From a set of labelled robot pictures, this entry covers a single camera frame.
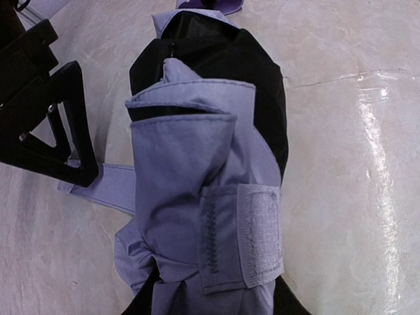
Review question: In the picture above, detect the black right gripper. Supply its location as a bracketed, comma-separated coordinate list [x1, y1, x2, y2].
[1, 1, 98, 187]

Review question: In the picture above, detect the lilac folding umbrella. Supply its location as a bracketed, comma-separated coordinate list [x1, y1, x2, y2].
[57, 0, 291, 315]

